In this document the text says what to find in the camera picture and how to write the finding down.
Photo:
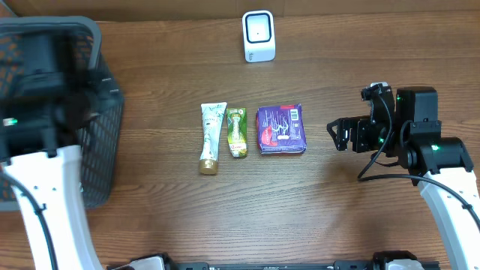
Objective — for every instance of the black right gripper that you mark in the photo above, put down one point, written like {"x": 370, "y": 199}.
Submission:
{"x": 359, "y": 127}

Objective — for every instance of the white bamboo print tube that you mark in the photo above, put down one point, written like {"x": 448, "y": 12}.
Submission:
{"x": 212, "y": 121}

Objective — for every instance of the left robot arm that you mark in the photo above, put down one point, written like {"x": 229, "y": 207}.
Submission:
{"x": 51, "y": 204}

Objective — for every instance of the purple sanitary pad pack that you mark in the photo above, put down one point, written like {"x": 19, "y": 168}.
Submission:
{"x": 280, "y": 130}

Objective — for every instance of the white barcode scanner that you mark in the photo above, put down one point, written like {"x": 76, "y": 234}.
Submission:
{"x": 259, "y": 36}

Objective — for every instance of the grey plastic mesh basket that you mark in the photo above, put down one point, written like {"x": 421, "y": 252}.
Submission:
{"x": 57, "y": 90}

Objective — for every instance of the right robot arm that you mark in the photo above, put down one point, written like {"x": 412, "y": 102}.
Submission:
{"x": 404, "y": 125}

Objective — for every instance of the green yellow snack pouch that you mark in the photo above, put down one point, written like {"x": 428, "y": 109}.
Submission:
{"x": 237, "y": 132}

